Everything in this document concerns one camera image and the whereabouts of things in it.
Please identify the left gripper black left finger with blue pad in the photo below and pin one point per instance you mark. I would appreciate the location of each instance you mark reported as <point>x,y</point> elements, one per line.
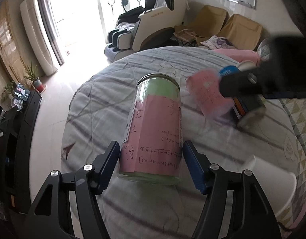
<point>49,215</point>

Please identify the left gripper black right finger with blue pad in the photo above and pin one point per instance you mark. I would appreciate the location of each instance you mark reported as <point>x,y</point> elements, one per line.
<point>251,214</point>

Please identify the clear cup pink green paper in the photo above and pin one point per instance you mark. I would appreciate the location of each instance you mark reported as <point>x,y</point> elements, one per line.
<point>151,149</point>

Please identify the pink plastic cup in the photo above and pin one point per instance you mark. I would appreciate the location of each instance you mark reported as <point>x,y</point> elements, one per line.
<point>204,87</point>

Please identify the white paper cup far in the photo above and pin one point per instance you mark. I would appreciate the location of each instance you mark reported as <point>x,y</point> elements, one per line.
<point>246,65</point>

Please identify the white paper cup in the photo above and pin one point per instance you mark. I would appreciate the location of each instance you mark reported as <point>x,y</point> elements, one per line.
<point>246,65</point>
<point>279,185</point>

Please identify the white paper cup near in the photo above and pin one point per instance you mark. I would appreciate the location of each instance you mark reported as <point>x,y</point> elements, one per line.
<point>279,185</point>

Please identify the patterned quilt cover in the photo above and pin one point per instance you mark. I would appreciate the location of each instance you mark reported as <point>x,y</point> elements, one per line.
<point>301,141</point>

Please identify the pink towel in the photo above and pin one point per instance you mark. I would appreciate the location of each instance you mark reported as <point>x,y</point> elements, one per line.
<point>240,55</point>

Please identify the blue metal can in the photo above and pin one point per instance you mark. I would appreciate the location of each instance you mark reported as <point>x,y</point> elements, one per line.
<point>247,111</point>

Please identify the tan covered sofa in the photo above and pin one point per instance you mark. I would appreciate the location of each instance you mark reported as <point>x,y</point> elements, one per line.
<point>214,24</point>

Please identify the striped grey tablecloth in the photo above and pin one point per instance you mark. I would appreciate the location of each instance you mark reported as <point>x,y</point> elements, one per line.
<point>98,115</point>

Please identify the purple patterned pillow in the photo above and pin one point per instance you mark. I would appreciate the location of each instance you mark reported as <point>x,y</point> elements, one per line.
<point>216,42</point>

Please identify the black TV cabinet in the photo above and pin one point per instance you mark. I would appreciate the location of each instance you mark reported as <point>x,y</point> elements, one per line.
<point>16,131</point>

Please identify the framed photo on cabinet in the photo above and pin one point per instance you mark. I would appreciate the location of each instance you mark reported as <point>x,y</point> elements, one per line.
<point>22,92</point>

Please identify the small potted plant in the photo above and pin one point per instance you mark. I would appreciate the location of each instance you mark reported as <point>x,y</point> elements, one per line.
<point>8,90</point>

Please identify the potted plant red pot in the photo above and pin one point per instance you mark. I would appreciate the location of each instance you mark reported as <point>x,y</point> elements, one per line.
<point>31,75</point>

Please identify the white massage chair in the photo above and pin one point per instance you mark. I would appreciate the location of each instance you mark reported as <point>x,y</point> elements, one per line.
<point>145,27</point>

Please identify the grey curtain left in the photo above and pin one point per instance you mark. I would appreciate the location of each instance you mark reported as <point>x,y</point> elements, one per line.
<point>50,28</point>

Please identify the white standing air conditioner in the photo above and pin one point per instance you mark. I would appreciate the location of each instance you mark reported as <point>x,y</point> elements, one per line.
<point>37,36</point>

